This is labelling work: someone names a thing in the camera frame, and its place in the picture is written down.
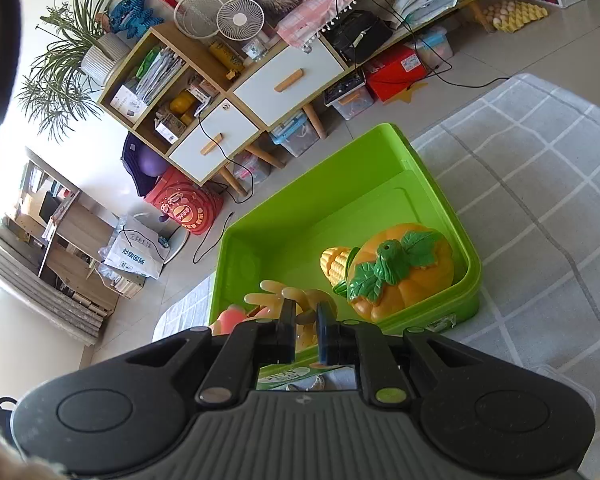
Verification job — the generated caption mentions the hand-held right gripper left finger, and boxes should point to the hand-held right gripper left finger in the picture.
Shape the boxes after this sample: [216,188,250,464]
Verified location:
[125,297,298,406]

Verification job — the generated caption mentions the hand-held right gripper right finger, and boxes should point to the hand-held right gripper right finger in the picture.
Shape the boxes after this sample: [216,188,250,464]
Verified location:
[316,301,486,406]

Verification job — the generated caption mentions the translucent beige toy hand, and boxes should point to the translucent beige toy hand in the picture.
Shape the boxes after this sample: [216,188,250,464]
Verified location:
[244,280,337,351]

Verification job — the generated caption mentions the yellow toy corn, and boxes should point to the yellow toy corn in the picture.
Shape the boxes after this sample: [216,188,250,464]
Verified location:
[320,245,366,296]

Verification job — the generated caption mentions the orange toy pumpkin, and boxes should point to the orange toy pumpkin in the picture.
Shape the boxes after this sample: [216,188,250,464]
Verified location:
[345,222,455,323]

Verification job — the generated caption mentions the green plastic box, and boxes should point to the green plastic box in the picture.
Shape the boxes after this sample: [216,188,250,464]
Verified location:
[207,122,482,392]

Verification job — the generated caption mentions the red printed bucket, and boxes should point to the red printed bucket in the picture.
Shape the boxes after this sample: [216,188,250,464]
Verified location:
[145,167,225,236]

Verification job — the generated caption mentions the clear storage bin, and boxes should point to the clear storage bin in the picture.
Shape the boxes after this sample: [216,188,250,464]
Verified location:
[325,72,376,121]
[232,152,271,186]

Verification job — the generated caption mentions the white paper bag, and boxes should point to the white paper bag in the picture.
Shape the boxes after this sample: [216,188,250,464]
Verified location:
[102,215,168,281]

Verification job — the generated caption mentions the blue lid storage bin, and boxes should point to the blue lid storage bin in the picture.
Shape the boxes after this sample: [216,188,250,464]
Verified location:
[270,112,318,157]

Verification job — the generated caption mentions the white cabinet drawer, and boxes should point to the white cabinet drawer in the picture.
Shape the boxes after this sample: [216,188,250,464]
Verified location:
[169,101,260,183]
[232,40,348,128]

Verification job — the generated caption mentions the purple ball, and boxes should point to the purple ball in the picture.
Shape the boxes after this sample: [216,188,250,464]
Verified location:
[139,152,168,178]

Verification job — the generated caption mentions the navy cloth bag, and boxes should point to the navy cloth bag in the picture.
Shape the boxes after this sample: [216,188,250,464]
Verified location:
[121,132,156,197]

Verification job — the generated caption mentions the wooden desk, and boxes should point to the wooden desk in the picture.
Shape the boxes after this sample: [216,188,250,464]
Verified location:
[5,147,146,311]

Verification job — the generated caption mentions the small white carton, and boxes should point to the small white carton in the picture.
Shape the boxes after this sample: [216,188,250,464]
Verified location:
[155,112,186,143]

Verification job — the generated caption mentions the wooden storage cabinet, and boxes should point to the wooden storage cabinet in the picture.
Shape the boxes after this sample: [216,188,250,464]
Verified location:
[97,22,361,196]

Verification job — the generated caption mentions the grey checkered cloth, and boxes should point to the grey checkered cloth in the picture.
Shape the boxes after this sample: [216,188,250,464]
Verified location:
[152,72,600,480]

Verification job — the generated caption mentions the grey radiator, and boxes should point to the grey radiator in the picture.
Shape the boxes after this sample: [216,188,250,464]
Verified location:
[0,220,116,346]

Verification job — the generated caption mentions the red shoe box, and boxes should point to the red shoe box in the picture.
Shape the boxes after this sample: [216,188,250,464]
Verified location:
[365,45,428,103]

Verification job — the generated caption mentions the yellow box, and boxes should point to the yellow box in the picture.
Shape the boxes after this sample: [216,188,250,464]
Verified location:
[209,40,245,81]

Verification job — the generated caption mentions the stack of papers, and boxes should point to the stack of papers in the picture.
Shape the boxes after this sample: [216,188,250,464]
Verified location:
[135,47,186,106]

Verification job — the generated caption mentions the black bag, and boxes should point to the black bag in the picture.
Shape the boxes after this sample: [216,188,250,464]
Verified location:
[325,10,393,58]

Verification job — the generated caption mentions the small blue lid bin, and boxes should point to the small blue lid bin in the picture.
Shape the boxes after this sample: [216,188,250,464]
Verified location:
[415,27,453,68]

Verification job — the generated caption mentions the pink tasselled cloth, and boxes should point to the pink tasselled cloth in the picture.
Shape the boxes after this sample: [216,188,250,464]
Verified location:
[277,0,381,46]

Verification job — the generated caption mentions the white desk fan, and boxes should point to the white desk fan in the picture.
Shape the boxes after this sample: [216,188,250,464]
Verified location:
[216,0,265,41]

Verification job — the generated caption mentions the potted green plant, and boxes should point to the potted green plant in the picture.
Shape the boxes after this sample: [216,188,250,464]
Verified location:
[17,0,131,138]

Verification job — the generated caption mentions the white fan grille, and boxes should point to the white fan grille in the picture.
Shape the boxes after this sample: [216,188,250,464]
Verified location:
[174,0,221,38]

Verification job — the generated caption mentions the light blue folded cloth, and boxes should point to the light blue folded cloth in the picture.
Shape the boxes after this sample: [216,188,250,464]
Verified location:
[392,0,458,28]

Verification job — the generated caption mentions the blue block figure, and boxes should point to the blue block figure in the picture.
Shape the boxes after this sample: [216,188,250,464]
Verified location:
[97,0,153,38]

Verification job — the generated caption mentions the yellow egg tray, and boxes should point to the yellow egg tray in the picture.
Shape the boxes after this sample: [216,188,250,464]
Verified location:
[482,0,548,31]

